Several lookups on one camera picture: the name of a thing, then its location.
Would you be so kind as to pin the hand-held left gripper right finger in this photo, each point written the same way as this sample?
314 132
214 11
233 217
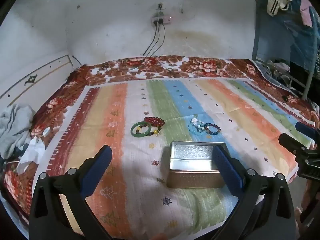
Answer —
227 168

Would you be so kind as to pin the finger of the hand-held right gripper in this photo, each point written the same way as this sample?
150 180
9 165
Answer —
291 142
306 129

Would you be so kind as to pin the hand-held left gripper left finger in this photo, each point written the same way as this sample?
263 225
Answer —
98 166

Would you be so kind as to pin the rectangular metal tin box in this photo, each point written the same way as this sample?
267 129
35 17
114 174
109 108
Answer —
193 166

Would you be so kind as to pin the green jade bangle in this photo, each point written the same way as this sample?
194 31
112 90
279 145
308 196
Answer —
140 130

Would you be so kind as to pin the clear glass marble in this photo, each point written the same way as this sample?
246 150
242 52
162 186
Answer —
196 123

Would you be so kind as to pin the striped pastel bed sheet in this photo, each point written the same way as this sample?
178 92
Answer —
140 160

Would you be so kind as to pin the small white oval object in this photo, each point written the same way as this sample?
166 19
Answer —
46 131

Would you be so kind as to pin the pile of dark clothes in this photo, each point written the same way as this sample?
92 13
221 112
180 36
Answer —
278 71

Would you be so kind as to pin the crumpled white cloth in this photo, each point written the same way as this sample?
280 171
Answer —
31 153

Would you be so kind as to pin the crumpled grey cloth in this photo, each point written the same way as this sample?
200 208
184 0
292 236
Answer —
15 127

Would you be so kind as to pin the hanging blue cloth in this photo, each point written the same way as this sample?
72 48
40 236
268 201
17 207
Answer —
280 37

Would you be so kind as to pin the white wooden headboard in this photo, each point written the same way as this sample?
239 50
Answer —
37 77

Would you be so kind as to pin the hanging pink cloth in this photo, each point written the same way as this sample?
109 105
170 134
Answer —
306 10

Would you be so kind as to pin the white wall power strip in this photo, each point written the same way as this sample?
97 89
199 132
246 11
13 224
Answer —
161 20

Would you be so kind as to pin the white wall charger plug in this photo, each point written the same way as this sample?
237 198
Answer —
160 5

